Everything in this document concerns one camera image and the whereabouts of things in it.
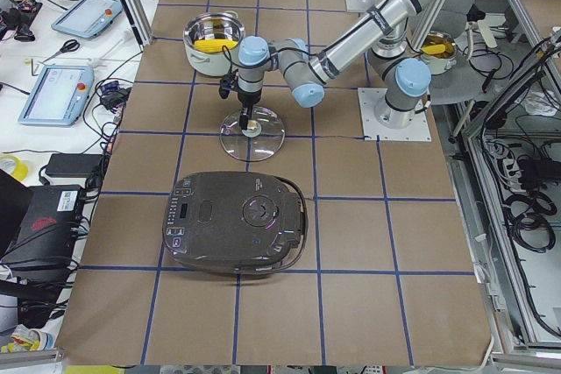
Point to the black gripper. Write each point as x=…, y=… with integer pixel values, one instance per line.
x=249, y=98

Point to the glass pot lid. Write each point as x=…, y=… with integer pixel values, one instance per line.
x=262, y=138

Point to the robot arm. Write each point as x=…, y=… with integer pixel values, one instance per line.
x=305, y=73

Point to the pale green cooking pot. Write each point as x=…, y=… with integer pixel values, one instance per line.
x=213, y=25

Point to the upper blue teach pendant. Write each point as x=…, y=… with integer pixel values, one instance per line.
x=88, y=18

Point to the blue teach pendant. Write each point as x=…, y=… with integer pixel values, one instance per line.
x=88, y=18
x=59, y=96

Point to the black rice cooker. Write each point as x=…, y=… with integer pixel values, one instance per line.
x=235, y=223

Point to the black scissors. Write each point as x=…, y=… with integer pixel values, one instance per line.
x=68, y=46

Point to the lower blue teach pendant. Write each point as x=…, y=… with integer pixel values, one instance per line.
x=59, y=96

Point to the steel bowl with yellow items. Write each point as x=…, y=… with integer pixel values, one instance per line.
x=439, y=52

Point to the black power adapter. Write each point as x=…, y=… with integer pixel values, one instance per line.
x=72, y=165

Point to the grey office chair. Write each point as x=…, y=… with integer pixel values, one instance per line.
x=460, y=83

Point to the yellow tape roll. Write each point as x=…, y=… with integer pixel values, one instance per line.
x=14, y=167

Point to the black computer box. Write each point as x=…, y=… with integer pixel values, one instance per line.
x=40, y=225

